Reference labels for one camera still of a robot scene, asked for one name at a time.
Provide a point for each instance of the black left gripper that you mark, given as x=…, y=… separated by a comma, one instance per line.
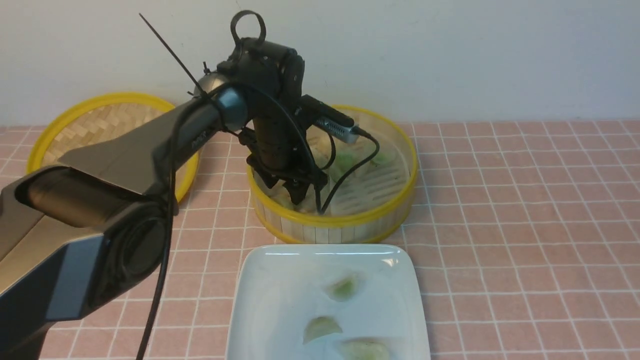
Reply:
x=277, y=143

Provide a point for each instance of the green dumpling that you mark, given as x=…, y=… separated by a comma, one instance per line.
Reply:
x=346, y=159
x=344, y=289

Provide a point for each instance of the pale dumpling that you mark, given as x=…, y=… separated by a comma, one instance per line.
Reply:
x=319, y=327
x=364, y=349

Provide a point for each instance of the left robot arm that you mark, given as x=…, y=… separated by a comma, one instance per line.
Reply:
x=80, y=233

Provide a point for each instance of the white square plate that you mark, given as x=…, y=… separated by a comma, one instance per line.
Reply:
x=280, y=289

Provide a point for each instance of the yellow rimmed bamboo steamer basket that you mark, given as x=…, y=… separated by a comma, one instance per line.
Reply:
x=369, y=206

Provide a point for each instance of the yellow rimmed bamboo steamer lid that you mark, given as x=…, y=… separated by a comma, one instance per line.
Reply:
x=95, y=120

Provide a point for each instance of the pink checkered tablecloth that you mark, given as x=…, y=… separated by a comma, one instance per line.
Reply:
x=524, y=237

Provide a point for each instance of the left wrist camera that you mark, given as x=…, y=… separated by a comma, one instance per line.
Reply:
x=330, y=120

